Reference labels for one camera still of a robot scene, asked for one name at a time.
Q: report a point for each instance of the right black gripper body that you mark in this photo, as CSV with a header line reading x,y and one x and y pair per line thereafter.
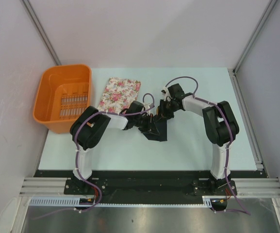
x,y
168,108

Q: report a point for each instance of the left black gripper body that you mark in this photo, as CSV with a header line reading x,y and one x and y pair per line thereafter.
x,y
146,120

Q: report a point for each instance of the black paper napkin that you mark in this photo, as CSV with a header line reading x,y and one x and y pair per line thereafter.
x,y
162,128

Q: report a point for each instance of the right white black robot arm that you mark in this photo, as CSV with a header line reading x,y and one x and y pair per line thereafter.
x,y
221,127

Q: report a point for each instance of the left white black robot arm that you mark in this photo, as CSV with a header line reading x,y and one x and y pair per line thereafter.
x,y
89,128

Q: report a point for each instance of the floral patterned tray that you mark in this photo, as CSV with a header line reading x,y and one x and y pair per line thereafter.
x,y
118,94

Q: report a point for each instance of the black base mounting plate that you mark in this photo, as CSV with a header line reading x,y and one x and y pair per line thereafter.
x,y
140,187

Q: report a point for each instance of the orange plastic basket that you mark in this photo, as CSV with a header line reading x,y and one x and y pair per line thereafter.
x,y
63,94

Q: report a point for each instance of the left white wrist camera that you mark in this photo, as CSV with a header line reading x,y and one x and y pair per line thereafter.
x,y
148,106

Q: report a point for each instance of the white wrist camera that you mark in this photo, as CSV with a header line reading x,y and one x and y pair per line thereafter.
x,y
165,93
148,106

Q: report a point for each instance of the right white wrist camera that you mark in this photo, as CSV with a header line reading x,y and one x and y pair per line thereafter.
x,y
165,93

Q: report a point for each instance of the aluminium front rail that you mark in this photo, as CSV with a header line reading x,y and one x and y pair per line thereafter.
x,y
43,187

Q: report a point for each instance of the white slotted cable duct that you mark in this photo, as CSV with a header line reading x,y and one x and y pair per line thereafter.
x,y
54,201

